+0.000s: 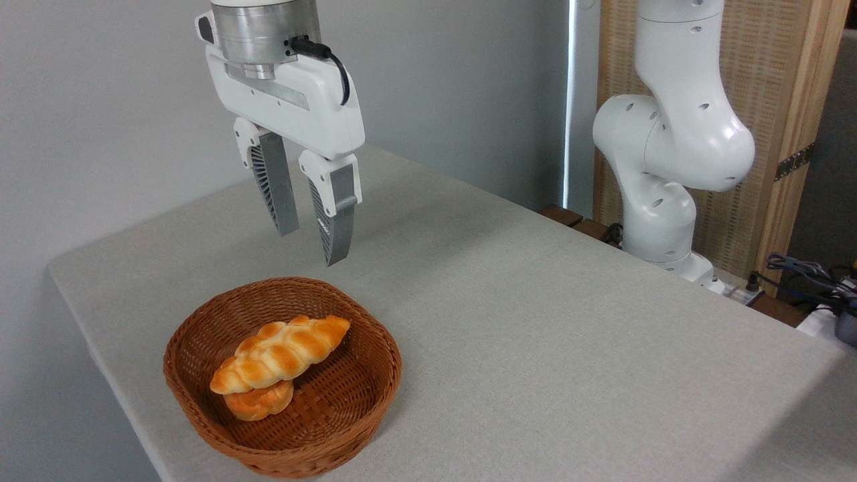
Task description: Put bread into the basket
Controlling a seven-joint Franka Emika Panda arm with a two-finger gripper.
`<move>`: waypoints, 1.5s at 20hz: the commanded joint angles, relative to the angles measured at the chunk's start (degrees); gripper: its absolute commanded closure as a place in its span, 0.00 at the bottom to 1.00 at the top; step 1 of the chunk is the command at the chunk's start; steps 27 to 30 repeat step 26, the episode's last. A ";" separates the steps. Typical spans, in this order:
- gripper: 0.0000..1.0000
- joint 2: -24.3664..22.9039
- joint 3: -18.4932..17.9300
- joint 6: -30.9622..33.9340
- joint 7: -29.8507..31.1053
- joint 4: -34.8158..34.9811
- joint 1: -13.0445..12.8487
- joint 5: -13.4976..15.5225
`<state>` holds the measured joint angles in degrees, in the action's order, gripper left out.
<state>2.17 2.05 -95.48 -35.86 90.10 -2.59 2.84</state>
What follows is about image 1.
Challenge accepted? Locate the dark wooden base platform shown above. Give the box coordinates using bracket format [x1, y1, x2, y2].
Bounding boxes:
[540, 204, 811, 329]

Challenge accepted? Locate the dark cable bundle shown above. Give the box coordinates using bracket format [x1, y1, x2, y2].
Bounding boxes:
[747, 252, 857, 310]

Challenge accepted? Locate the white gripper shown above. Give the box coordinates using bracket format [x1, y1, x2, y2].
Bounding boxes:
[196, 10, 366, 267]

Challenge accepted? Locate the long braided bread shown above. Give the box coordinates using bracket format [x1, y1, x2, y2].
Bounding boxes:
[210, 315, 352, 396]

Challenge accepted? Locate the metal screen hinge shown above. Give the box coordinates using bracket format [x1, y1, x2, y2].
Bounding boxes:
[775, 142, 816, 181]

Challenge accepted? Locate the round knotted bread roll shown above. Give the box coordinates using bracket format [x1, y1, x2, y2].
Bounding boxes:
[224, 380, 295, 422]

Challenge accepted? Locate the brown wicker basket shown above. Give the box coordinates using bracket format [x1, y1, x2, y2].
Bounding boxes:
[163, 277, 403, 479]

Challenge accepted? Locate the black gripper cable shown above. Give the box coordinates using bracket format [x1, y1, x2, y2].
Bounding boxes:
[289, 37, 351, 106]

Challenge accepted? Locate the grey fabric tablecloth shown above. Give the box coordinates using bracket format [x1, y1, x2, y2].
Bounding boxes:
[47, 144, 857, 482]

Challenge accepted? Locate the white cloth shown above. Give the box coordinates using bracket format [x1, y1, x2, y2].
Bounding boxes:
[795, 303, 857, 352]

